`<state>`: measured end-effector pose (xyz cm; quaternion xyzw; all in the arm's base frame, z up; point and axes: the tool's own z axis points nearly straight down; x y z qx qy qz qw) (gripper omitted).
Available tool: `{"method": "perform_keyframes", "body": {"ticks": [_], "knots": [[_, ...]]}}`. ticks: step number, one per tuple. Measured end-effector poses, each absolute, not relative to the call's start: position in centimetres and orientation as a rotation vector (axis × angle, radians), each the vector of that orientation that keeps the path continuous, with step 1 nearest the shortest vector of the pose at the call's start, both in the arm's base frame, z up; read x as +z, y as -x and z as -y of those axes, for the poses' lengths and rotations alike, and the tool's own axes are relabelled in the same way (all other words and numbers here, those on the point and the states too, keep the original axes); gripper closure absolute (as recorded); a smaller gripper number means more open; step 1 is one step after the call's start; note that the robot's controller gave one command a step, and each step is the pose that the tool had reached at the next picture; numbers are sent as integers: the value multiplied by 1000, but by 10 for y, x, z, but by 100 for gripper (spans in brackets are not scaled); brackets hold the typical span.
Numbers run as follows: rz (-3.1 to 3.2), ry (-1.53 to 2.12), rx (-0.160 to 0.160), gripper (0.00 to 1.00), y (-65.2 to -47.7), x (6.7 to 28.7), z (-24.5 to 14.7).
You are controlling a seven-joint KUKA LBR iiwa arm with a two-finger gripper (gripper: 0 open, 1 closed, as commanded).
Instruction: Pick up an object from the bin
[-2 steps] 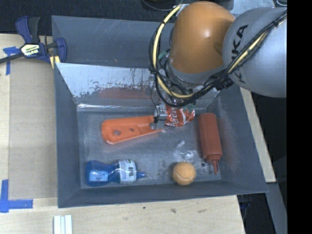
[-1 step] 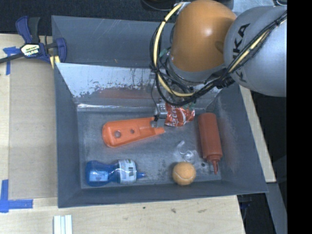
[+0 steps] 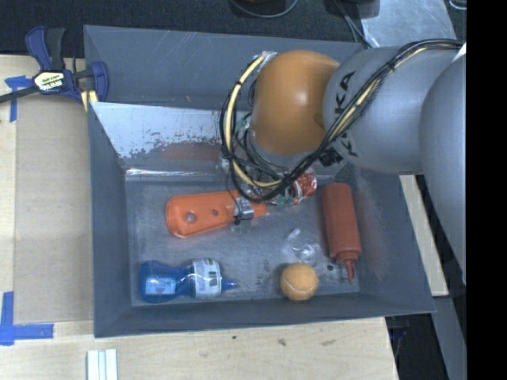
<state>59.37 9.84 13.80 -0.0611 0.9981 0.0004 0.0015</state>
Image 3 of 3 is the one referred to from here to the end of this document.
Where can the clear plastic wrapper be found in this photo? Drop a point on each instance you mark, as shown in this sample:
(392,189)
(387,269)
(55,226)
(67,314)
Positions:
(305,249)

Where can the orange flat tool with holes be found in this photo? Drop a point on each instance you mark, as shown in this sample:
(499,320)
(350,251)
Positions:
(198,214)

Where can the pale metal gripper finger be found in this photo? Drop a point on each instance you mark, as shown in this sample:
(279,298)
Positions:
(245,203)
(245,214)

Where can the red-brown squeeze bottle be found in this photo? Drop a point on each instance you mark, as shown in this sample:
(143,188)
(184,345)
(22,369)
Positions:
(340,220)

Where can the grey metal bin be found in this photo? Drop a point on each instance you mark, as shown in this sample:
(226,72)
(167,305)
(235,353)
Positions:
(166,69)

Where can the blue bottle with white label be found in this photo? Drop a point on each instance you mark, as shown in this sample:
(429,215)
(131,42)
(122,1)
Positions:
(166,281)

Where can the pale flat board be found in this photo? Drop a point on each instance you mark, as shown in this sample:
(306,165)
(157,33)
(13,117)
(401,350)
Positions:
(51,212)

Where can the orange ball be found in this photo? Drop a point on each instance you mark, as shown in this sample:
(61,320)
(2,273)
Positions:
(299,281)

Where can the red and white packet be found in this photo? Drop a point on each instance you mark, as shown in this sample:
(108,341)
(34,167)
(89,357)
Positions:
(307,184)

